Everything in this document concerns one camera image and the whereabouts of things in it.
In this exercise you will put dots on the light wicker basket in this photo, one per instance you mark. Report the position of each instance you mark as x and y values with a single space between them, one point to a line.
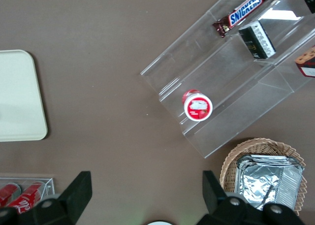
229 161

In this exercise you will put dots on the clear acrylic bottle rack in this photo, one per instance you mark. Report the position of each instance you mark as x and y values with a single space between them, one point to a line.
49 185

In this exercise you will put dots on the clear acrylic stepped display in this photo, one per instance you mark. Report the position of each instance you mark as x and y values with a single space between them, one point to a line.
221 74

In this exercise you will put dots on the red gum bottle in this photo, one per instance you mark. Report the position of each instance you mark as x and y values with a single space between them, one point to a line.
198 108

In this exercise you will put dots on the cream plastic tray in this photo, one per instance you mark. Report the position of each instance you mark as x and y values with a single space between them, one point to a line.
19 97

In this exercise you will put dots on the red cookie box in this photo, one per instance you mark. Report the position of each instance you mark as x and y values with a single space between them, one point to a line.
307 62

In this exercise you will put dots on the red cola bottle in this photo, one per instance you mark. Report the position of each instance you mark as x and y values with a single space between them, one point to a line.
8 193
27 198

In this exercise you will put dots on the Snickers bar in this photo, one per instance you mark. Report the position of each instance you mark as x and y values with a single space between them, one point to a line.
242 12

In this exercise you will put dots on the silver foil tray stack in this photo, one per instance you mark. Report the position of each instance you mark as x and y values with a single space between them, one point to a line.
265 180

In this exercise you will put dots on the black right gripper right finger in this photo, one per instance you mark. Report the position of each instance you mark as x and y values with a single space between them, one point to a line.
221 210

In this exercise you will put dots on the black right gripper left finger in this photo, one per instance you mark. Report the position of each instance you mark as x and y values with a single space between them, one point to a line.
66 205

